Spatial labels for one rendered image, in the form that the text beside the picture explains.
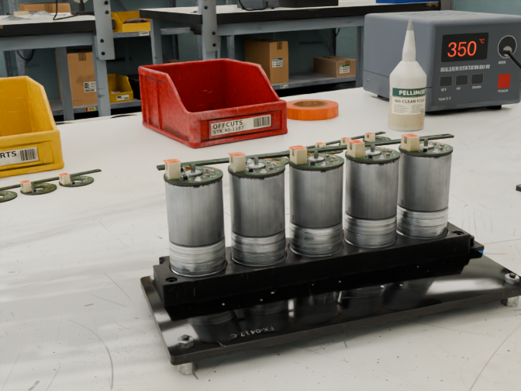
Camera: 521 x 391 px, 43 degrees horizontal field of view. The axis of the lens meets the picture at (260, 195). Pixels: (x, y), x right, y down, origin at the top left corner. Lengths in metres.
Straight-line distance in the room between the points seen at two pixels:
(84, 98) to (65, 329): 4.12
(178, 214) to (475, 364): 0.13
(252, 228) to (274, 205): 0.01
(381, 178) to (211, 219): 0.08
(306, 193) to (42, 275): 0.14
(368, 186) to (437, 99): 0.41
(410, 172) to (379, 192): 0.02
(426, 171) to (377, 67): 0.48
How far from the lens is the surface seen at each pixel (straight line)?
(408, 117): 0.63
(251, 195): 0.28
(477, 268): 0.32
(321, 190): 0.29
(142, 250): 0.37
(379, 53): 0.78
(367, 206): 0.30
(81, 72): 4.38
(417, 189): 0.32
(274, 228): 0.29
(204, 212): 0.27
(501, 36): 0.73
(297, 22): 3.07
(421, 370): 0.26
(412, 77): 0.63
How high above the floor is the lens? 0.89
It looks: 18 degrees down
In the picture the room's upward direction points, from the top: 1 degrees counter-clockwise
